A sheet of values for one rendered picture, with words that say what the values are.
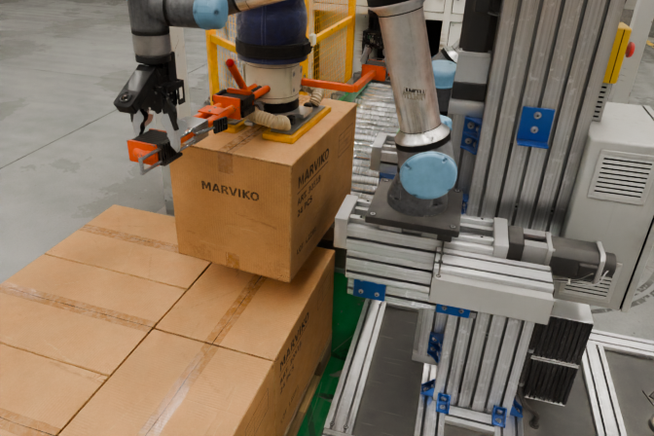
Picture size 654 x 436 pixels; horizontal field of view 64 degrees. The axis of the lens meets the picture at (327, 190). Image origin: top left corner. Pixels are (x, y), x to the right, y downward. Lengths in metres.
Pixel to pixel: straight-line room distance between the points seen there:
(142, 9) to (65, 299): 1.10
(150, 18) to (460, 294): 0.88
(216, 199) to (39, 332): 0.66
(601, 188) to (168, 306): 1.30
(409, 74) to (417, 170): 0.19
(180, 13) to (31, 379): 1.07
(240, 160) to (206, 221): 0.26
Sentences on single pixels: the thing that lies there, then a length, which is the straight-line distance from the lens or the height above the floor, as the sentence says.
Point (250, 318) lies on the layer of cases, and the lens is 1.72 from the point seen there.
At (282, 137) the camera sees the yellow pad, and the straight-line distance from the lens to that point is 1.58.
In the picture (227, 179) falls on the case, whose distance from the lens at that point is 1.56.
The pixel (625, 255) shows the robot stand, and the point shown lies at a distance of 1.54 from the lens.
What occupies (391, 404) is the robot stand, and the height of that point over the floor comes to 0.21.
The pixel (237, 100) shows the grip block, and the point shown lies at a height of 1.22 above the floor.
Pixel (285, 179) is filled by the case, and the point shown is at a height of 1.02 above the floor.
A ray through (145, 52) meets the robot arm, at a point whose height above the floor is 1.42.
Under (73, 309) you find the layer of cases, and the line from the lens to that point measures 1.88.
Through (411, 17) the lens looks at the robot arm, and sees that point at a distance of 1.03.
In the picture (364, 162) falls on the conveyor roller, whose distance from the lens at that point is 2.74.
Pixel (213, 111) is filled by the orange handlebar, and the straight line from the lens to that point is 1.41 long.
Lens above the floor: 1.67
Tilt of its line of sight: 28 degrees down
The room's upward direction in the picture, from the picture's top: 2 degrees clockwise
